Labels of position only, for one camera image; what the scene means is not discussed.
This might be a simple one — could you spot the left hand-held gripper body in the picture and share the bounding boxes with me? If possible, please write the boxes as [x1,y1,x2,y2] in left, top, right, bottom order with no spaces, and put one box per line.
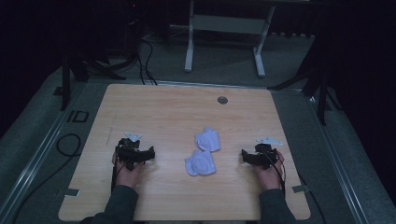
[114,132,148,172]

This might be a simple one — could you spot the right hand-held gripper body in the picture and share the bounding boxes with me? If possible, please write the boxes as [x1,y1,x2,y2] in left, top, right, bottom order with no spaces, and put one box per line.
[250,136,284,171]

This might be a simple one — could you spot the person's left hand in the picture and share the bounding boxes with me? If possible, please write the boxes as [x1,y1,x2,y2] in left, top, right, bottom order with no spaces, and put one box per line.
[111,151,145,189]

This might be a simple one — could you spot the person's right hand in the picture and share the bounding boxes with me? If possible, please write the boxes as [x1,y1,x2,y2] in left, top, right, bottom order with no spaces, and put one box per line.
[251,150,286,191]

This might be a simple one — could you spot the black metal stand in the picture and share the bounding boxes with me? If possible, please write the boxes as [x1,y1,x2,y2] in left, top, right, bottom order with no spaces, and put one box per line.
[266,29,343,126]
[60,46,127,112]

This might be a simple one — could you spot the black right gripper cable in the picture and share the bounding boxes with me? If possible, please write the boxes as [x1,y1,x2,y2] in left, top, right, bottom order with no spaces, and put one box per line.
[262,147,327,224]

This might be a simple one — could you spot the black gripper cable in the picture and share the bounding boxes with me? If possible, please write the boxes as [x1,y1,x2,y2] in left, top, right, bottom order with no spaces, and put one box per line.
[262,147,327,224]
[110,163,126,193]

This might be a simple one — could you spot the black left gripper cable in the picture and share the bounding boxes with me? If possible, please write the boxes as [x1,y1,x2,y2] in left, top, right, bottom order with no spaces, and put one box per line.
[110,163,126,193]

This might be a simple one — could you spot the black floor cable loop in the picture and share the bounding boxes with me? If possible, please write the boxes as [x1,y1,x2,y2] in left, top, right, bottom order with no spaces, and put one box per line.
[10,133,82,224]

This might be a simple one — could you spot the metal floor rail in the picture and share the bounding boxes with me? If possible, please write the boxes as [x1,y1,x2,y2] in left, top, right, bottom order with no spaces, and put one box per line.
[306,92,372,224]
[0,81,92,224]

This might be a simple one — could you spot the black floor cables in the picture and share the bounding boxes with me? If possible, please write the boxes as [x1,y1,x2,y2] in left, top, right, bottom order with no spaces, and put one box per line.
[135,34,159,86]

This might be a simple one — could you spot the white desk frame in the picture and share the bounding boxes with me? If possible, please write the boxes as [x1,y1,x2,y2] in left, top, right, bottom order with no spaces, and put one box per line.
[184,0,276,78]

